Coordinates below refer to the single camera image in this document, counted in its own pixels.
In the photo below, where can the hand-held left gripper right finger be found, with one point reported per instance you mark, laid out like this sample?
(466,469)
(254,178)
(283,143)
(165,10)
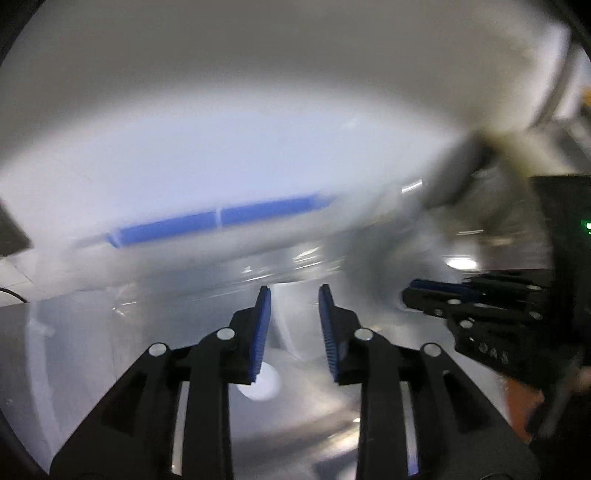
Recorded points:
(328,332)

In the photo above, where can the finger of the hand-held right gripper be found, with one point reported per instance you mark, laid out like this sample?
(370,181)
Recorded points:
(436,286)
(443,304)

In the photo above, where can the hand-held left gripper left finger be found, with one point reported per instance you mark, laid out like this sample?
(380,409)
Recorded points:
(261,323)

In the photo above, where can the white round cap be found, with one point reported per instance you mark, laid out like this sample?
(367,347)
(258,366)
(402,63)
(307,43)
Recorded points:
(258,384)

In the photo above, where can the blue plastic bar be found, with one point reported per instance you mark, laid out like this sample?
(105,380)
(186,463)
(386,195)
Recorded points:
(221,219)

